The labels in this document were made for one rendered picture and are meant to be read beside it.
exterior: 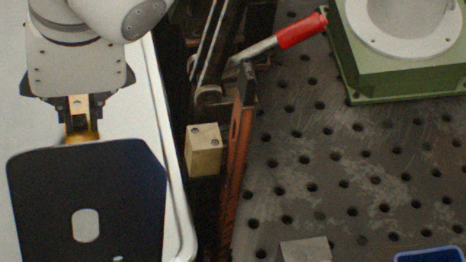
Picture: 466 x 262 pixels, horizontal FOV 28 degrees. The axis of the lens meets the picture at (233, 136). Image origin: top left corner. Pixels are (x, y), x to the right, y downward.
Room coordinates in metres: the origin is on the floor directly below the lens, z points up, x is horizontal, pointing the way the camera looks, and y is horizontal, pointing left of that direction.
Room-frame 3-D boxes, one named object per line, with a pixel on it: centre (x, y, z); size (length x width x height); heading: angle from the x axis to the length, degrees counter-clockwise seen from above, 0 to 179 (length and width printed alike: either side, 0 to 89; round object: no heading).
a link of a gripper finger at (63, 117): (0.62, 0.20, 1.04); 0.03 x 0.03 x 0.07; 19
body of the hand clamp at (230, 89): (0.68, 0.02, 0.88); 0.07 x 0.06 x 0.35; 109
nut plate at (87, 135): (0.62, 0.17, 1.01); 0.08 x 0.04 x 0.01; 19
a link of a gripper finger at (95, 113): (0.63, 0.15, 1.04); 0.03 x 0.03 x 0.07; 19
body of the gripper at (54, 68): (0.62, 0.17, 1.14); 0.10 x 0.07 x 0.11; 109
